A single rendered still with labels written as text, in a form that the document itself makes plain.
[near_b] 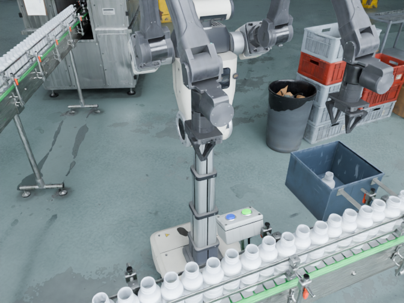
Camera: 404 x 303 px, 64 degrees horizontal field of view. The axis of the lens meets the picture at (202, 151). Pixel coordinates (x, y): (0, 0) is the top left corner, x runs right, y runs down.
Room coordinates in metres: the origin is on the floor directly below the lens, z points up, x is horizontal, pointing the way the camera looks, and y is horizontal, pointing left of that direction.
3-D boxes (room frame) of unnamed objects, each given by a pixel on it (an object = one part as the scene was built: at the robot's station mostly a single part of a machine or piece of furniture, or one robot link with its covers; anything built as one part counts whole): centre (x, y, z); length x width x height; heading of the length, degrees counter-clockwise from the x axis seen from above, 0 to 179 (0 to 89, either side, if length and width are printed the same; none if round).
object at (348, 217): (0.72, -0.47, 1.08); 0.06 x 0.06 x 0.17
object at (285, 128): (2.86, -0.86, 0.32); 0.45 x 0.45 x 0.64
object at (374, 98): (3.52, -1.94, 0.33); 0.61 x 0.41 x 0.22; 115
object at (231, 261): (0.57, -0.08, 1.08); 0.06 x 0.06 x 0.17
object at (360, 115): (0.84, -0.43, 1.44); 0.07 x 0.07 x 0.09; 22
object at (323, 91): (3.16, -1.33, 0.55); 0.61 x 0.41 x 0.22; 119
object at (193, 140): (0.70, 0.00, 1.44); 0.07 x 0.07 x 0.09; 22
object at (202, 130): (0.69, 0.00, 1.51); 0.10 x 0.07 x 0.07; 22
